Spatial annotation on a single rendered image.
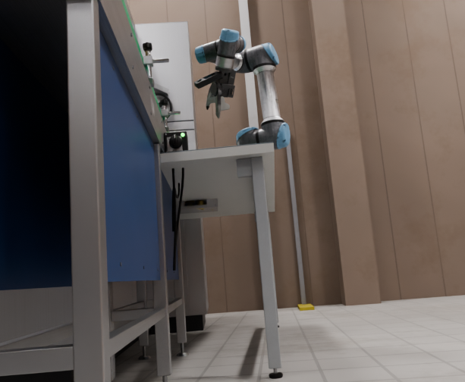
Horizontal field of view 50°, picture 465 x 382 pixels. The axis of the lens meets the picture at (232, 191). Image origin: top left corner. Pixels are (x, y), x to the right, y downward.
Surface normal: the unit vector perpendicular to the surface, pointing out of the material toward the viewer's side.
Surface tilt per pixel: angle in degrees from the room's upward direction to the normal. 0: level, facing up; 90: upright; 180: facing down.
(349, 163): 90
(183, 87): 90
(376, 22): 90
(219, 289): 90
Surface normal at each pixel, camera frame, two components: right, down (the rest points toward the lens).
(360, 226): -0.09, -0.16
